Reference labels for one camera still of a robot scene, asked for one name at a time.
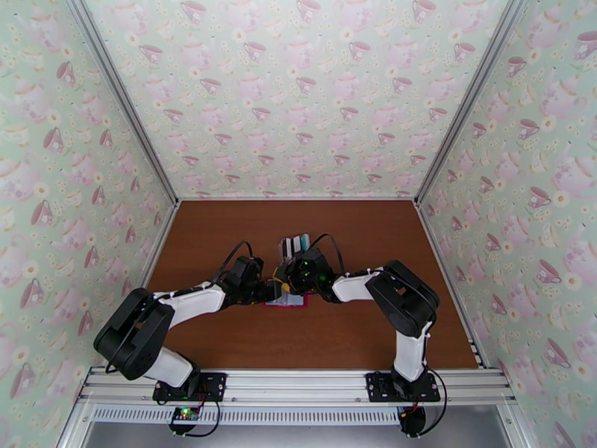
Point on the clear acrylic card stand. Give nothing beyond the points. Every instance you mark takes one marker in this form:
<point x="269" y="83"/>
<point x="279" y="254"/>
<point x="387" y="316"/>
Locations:
<point x="281" y="261"/>

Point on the red leather card holder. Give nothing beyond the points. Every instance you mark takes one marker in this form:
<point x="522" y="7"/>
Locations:
<point x="305" y="304"/>

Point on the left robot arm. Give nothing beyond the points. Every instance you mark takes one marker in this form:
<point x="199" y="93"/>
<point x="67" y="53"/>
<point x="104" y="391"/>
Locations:
<point x="133" y="339"/>

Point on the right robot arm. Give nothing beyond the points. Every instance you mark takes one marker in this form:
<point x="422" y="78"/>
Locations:
<point x="401" y="292"/>

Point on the black card with gold chip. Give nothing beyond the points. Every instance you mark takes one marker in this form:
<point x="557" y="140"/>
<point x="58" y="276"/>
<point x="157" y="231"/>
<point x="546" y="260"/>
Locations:
<point x="282" y="248"/>

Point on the black VIP card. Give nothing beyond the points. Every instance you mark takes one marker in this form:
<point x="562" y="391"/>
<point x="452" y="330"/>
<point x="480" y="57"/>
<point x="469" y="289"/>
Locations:
<point x="287" y="246"/>
<point x="296" y="243"/>

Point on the small circuit board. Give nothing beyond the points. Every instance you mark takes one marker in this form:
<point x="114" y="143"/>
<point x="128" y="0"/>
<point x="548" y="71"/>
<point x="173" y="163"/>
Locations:
<point x="184" y="414"/>

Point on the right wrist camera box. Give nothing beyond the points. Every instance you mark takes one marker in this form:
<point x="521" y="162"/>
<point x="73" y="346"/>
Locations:
<point x="313" y="256"/>

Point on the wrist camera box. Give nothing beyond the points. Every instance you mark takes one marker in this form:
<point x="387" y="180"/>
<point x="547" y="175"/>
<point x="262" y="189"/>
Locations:
<point x="248" y="265"/>
<point x="313" y="256"/>

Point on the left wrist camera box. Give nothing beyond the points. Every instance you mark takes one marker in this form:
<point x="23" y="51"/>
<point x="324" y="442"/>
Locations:
<point x="248" y="265"/>

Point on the thin aluminium wall rail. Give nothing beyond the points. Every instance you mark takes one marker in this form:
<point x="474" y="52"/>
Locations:
<point x="298" y="199"/>

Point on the aluminium side rail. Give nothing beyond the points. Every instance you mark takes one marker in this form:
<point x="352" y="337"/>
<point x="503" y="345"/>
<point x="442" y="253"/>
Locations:
<point x="431" y="236"/>
<point x="161" y="241"/>

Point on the wide aluminium frame rail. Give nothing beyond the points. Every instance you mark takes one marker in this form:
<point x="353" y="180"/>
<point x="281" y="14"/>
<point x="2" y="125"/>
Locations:
<point x="298" y="386"/>

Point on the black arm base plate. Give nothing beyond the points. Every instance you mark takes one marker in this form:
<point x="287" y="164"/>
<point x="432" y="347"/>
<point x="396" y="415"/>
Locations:
<point x="378" y="386"/>
<point x="212" y="385"/>

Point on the aluminium frame leg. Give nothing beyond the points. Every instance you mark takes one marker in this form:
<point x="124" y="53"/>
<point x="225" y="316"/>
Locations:
<point x="515" y="425"/>
<point x="74" y="423"/>

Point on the aluminium corner post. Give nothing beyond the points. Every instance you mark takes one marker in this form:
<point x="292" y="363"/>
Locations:
<point x="474" y="94"/>
<point x="121" y="94"/>

